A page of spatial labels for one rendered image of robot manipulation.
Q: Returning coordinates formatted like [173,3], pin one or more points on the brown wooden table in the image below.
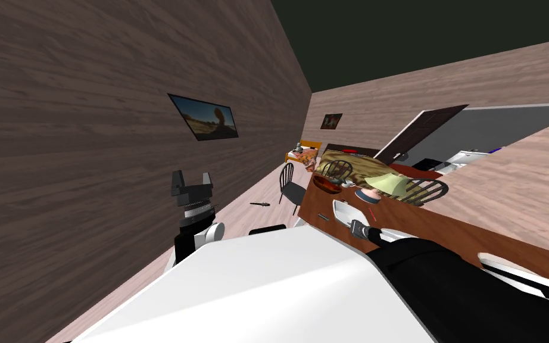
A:
[422,224]

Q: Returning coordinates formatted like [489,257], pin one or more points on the small grey flat object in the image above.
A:
[323,217]

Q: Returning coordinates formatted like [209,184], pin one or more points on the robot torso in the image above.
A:
[265,290]

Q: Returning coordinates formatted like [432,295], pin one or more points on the dark red bowl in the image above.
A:
[327,185]

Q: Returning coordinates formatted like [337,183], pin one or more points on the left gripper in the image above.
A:
[196,194]

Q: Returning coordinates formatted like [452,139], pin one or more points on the white appliance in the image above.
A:
[465,161]

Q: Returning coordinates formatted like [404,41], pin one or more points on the red pen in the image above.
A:
[372,214]

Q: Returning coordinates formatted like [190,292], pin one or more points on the pale green cloth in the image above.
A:
[389,185]

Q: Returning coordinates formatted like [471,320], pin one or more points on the large landscape wall picture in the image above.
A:
[205,118]

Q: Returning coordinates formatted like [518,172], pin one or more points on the black elongated object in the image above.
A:
[259,204]

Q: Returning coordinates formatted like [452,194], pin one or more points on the black spindle-back chair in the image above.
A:
[337,169]
[427,190]
[291,188]

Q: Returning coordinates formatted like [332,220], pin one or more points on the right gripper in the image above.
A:
[360,230]

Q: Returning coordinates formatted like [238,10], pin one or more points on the white dish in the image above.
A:
[346,211]

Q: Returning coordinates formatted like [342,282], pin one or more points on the bed with patterned cover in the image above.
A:
[365,166]

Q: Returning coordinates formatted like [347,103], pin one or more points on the yellow side table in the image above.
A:
[303,152]

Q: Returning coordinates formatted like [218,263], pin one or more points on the pink and blue round object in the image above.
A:
[367,194]

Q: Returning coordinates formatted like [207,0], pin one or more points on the dark brown door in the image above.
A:
[417,136]

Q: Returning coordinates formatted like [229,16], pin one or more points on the small red wall picture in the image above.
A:
[331,121]

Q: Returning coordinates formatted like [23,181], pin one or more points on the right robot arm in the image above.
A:
[450,290]

